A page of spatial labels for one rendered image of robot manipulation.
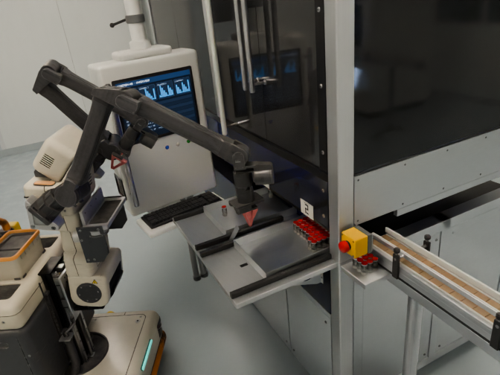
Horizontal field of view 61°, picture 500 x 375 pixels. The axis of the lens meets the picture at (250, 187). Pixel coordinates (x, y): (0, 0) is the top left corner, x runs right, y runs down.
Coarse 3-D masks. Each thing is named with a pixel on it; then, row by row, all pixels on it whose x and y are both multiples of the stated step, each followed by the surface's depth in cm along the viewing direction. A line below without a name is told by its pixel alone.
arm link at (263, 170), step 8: (240, 160) 129; (240, 168) 130; (256, 168) 132; (264, 168) 131; (272, 168) 132; (256, 176) 132; (264, 176) 131; (272, 176) 132; (256, 184) 133; (264, 184) 133
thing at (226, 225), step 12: (264, 192) 207; (216, 204) 197; (228, 204) 200; (264, 204) 198; (276, 204) 196; (216, 216) 192; (228, 216) 191; (240, 216) 190; (264, 216) 188; (276, 216) 183; (288, 216) 186; (228, 228) 181; (240, 228) 176
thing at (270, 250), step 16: (288, 224) 176; (240, 240) 168; (256, 240) 170; (272, 240) 169; (288, 240) 168; (304, 240) 167; (256, 256) 160; (272, 256) 159; (288, 256) 158; (304, 256) 157; (272, 272) 146
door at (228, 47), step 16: (224, 0) 178; (224, 16) 182; (256, 16) 158; (224, 32) 186; (256, 32) 161; (224, 48) 191; (256, 48) 164; (224, 64) 196; (256, 64) 168; (224, 80) 202; (240, 80) 185; (224, 96) 207; (240, 96) 190; (256, 96) 176; (240, 112) 195; (256, 112) 180; (256, 128) 184
